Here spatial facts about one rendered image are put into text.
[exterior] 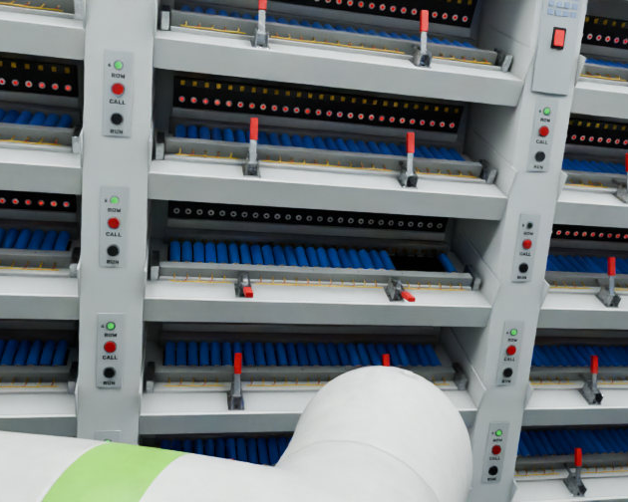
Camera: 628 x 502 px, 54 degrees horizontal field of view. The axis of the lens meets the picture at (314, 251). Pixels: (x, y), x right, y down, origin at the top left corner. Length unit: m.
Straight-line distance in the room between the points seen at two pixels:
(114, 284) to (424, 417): 0.70
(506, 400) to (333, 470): 0.95
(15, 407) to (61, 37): 0.57
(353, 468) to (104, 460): 0.12
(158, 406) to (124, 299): 0.20
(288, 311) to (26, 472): 0.76
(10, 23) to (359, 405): 0.78
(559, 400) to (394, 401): 0.95
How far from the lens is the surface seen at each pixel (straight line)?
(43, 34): 1.01
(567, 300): 1.28
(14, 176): 1.02
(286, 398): 1.13
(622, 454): 1.56
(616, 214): 1.27
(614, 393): 1.42
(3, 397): 1.14
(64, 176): 1.00
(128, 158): 0.98
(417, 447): 0.37
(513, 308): 1.19
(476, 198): 1.11
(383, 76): 1.04
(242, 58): 1.00
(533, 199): 1.16
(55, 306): 1.04
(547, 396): 1.33
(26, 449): 0.35
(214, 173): 1.00
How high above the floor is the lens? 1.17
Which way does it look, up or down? 10 degrees down
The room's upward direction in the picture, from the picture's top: 5 degrees clockwise
